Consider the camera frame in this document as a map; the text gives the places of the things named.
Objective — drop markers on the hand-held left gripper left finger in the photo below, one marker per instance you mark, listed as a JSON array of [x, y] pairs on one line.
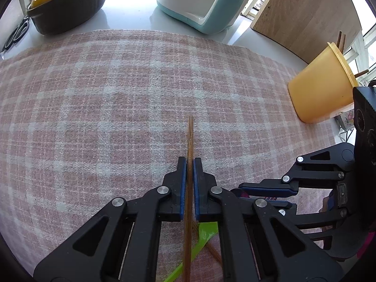
[[182, 191]]

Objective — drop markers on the green plastic spoon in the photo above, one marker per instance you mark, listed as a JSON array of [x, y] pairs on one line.
[[205, 233]]

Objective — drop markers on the pink plaid tablecloth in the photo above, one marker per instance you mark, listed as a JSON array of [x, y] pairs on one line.
[[102, 108]]

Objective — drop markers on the yellow plastic container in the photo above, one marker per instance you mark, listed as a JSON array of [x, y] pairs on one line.
[[317, 91]]

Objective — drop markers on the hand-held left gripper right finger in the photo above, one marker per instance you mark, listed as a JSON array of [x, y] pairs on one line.
[[197, 191]]

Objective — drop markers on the white floral rice cooker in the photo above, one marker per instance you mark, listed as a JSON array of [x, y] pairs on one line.
[[346, 120]]

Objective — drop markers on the black clay pot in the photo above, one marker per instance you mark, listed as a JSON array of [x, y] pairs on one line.
[[67, 14]]

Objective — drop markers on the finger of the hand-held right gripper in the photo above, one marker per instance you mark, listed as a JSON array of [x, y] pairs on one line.
[[286, 205], [264, 190]]

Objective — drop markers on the light wooden board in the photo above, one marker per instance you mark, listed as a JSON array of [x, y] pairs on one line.
[[308, 14]]

